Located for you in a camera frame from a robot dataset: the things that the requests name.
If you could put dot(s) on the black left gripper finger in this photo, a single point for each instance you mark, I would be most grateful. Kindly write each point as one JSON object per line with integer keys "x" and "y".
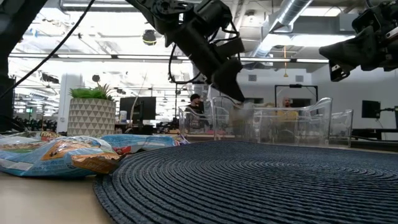
{"x": 231, "y": 82}

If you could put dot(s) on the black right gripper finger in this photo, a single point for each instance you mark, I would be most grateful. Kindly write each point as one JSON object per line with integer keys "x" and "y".
{"x": 337, "y": 73}
{"x": 357, "y": 49}

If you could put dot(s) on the purple and yellow granola bar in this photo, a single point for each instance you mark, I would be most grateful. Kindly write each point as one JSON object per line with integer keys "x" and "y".
{"x": 182, "y": 140}

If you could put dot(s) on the blue and red granola bar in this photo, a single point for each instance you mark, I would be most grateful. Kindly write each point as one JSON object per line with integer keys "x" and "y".
{"x": 146, "y": 141}

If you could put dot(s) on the silver and orange granola bar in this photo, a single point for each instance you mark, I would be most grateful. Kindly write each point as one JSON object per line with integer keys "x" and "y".
{"x": 49, "y": 136}

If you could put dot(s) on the blue and orange granola bar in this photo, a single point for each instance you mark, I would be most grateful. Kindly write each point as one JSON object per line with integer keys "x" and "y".
{"x": 46, "y": 161}

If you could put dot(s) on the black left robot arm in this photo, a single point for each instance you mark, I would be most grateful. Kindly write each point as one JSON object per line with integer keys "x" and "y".
{"x": 149, "y": 9}

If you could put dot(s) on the person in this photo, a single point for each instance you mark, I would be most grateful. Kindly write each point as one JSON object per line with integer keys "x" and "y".
{"x": 195, "y": 99}
{"x": 286, "y": 102}

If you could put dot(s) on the black ceiling dome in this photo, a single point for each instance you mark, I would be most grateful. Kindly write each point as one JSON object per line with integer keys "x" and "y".
{"x": 149, "y": 37}

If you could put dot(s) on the long ceiling light strip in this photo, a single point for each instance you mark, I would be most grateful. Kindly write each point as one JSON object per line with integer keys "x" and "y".
{"x": 93, "y": 56}
{"x": 280, "y": 59}

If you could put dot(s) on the yellow hanging pendant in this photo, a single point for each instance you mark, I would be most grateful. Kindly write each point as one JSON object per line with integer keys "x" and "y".
{"x": 285, "y": 62}

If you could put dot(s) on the large clear plastic bin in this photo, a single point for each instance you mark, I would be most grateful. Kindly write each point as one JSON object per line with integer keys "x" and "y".
{"x": 311, "y": 130}

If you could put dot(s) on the dark bench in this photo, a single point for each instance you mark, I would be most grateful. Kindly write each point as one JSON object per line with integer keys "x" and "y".
{"x": 373, "y": 133}

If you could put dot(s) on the black computer monitor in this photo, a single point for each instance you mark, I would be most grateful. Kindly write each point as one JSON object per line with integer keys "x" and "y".
{"x": 146, "y": 107}

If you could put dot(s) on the white cup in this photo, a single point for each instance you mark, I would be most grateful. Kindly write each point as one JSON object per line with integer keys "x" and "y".
{"x": 123, "y": 116}

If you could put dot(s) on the round blue woven placemat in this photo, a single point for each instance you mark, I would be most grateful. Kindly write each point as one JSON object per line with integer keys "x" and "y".
{"x": 248, "y": 186}

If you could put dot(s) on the green succulent plant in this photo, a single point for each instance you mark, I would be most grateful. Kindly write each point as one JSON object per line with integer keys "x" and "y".
{"x": 90, "y": 92}

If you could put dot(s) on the white triangle pattern planter pot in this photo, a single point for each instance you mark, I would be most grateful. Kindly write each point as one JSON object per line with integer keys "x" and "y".
{"x": 91, "y": 118}

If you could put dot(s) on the white pillar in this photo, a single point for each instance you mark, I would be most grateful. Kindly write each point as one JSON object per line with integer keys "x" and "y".
{"x": 70, "y": 102}

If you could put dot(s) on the tall black box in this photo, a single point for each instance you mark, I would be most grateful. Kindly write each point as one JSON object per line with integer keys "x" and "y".
{"x": 7, "y": 105}

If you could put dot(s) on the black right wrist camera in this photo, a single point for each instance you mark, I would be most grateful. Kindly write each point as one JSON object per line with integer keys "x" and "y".
{"x": 367, "y": 20}

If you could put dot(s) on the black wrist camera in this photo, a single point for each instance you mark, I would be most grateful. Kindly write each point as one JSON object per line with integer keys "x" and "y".
{"x": 367, "y": 20}
{"x": 234, "y": 46}

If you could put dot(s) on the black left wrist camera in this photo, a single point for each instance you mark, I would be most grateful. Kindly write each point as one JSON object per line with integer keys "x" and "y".
{"x": 234, "y": 46}

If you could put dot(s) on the small black wall monitor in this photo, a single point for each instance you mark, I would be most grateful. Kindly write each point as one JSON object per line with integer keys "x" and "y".
{"x": 370, "y": 109}

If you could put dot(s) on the silver ceiling air duct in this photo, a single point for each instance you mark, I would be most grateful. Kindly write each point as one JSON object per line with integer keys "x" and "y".
{"x": 289, "y": 12}

